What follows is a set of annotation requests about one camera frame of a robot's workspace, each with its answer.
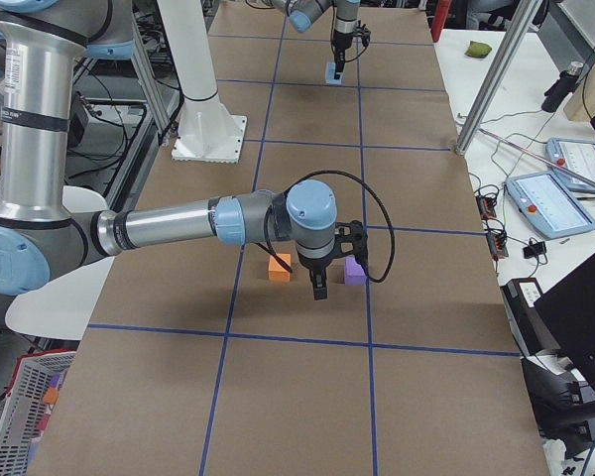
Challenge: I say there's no near blue teach pendant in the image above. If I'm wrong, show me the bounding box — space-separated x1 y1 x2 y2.
506 172 595 239

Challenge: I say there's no green bean bag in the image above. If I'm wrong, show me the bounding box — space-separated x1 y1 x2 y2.
465 41 492 60

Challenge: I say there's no red cylinder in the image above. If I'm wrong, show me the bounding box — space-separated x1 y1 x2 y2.
430 0 451 43

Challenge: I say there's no blue teach pendant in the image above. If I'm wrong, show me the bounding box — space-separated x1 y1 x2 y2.
545 138 595 181
506 172 595 239

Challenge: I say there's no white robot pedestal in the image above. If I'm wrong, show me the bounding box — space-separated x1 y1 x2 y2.
158 0 247 164

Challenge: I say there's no orange foam block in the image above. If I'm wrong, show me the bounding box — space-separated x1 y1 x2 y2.
268 253 292 283

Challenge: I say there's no black power box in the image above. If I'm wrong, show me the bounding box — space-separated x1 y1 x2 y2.
501 278 559 355

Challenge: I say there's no white round base plate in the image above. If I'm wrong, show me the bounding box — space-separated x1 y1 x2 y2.
4 186 115 342

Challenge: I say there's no white perforated plastic basket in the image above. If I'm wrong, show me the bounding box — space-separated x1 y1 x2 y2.
0 349 75 475

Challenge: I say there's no orange terminal board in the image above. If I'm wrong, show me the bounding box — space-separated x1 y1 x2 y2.
475 194 509 261

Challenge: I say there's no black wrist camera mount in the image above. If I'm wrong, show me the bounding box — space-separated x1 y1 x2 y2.
332 220 369 270

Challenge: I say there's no light blue foam block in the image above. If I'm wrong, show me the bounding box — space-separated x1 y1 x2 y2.
325 61 343 85

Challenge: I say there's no black looped camera cable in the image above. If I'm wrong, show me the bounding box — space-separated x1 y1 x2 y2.
265 170 396 285

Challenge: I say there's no aluminium frame post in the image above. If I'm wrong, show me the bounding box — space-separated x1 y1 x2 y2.
454 0 542 156

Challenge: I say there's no far blue teach pendant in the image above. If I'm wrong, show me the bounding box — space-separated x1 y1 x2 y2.
545 138 595 181

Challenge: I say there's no purple foam block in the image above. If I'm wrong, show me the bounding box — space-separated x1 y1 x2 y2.
344 256 367 286

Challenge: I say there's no black laptop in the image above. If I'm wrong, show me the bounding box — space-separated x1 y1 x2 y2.
535 253 595 391

